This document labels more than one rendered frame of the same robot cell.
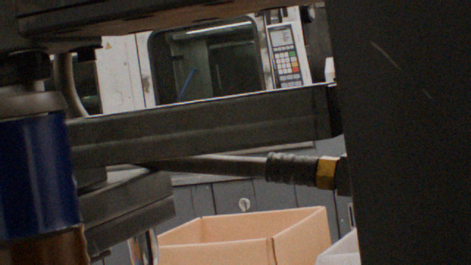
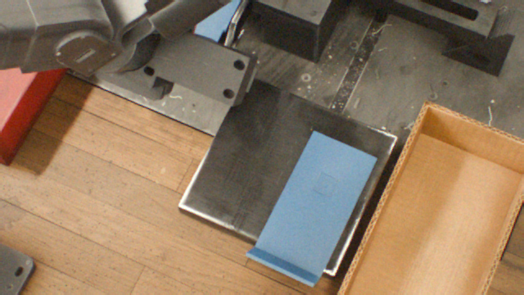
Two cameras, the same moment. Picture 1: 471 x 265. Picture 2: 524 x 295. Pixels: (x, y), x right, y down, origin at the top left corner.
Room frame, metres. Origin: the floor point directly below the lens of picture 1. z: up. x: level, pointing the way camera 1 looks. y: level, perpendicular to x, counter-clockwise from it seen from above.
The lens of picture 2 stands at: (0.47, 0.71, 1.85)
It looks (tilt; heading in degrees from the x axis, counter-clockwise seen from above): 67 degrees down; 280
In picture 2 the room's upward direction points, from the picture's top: 4 degrees counter-clockwise
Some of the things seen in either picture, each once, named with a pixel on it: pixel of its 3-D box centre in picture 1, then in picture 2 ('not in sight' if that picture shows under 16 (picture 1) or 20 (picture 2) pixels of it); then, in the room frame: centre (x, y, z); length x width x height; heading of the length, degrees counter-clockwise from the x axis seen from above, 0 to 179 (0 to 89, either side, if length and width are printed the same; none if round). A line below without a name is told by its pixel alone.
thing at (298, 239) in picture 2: not in sight; (313, 206); (0.48, 0.38, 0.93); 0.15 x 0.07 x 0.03; 71
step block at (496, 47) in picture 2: not in sight; (481, 34); (0.33, 0.18, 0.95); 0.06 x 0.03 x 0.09; 161
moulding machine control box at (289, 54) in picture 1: (291, 58); not in sight; (5.14, -0.32, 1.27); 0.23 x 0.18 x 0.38; 158
